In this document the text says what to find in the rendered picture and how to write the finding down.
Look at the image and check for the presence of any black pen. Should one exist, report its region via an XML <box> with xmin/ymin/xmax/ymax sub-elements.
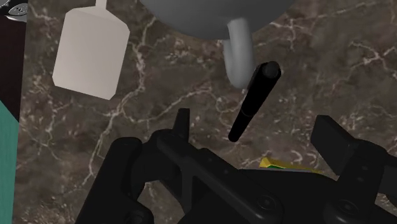
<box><xmin>228</xmin><ymin>60</ymin><xmax>282</xmax><ymax>143</ymax></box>

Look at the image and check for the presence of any white square bottle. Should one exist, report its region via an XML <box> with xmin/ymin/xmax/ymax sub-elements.
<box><xmin>52</xmin><ymin>0</ymin><xmax>130</xmax><ymax>101</ymax></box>

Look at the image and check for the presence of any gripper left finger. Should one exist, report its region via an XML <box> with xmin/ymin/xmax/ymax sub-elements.
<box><xmin>75</xmin><ymin>108</ymin><xmax>284</xmax><ymax>224</ymax></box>

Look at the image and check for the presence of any yellow green flat object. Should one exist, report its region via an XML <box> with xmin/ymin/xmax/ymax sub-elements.
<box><xmin>259</xmin><ymin>157</ymin><xmax>322</xmax><ymax>173</ymax></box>

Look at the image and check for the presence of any grey mug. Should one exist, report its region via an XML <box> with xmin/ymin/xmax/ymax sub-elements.
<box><xmin>138</xmin><ymin>0</ymin><xmax>295</xmax><ymax>90</ymax></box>

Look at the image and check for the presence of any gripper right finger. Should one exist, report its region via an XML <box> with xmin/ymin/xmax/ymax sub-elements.
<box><xmin>310</xmin><ymin>115</ymin><xmax>397</xmax><ymax>224</ymax></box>

